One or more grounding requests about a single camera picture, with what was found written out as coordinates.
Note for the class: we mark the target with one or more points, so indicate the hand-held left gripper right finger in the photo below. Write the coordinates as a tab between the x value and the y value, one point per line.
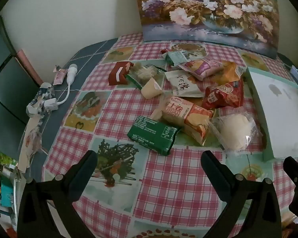
208	166

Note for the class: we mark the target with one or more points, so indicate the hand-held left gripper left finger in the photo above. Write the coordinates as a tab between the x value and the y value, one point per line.
93	163

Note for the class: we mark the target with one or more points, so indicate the clear white bun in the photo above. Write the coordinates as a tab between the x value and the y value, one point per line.
234	131

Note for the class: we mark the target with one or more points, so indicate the orange and white bread packet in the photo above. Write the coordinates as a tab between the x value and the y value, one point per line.
186	114

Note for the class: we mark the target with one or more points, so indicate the dark green snack packet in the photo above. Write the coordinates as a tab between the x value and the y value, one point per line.
151	133

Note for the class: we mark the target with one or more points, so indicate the light green cardboard box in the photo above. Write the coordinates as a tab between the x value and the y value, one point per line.
280	111

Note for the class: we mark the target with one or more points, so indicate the bright red snack packet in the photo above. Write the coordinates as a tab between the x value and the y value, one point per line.
223	95

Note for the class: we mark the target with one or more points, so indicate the white packet with black print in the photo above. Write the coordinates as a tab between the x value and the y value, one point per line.
181	83

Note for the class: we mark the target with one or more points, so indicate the dark red snack packet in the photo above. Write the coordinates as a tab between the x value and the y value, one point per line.
118	75

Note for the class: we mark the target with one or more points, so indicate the cream wedge cake piece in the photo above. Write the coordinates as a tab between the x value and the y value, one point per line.
151	89

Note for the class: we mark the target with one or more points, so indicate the yellow orange snack packet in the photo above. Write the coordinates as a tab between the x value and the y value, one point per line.
232	73

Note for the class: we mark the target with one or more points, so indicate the pink and purple snack packet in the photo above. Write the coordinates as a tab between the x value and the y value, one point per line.
201	68

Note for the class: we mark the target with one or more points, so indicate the clear packet of shredded snack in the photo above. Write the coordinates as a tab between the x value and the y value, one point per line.
146	72

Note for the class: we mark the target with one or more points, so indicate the light green snack packet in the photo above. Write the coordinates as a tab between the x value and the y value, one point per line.
177	57

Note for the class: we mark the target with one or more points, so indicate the small red packet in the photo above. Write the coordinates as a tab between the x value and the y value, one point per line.
164	51

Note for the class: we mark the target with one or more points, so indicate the checked printed tablecloth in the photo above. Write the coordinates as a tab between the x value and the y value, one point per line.
178	191

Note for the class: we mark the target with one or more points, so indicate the torn paper strip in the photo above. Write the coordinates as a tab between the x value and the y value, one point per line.
27	148

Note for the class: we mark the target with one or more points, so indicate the crumpled patterned paper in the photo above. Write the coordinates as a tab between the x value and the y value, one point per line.
37	104

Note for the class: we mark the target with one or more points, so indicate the teal packet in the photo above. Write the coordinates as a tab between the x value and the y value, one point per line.
8	193

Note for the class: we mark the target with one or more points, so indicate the small pink tube packet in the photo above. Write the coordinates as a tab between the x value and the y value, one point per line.
59	76

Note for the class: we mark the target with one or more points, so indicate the dark cabinet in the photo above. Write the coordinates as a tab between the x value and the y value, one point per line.
7	91

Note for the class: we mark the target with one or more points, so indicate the pink board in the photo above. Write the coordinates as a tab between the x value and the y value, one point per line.
29	67

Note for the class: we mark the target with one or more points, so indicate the floral painting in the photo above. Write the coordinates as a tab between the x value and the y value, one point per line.
201	10

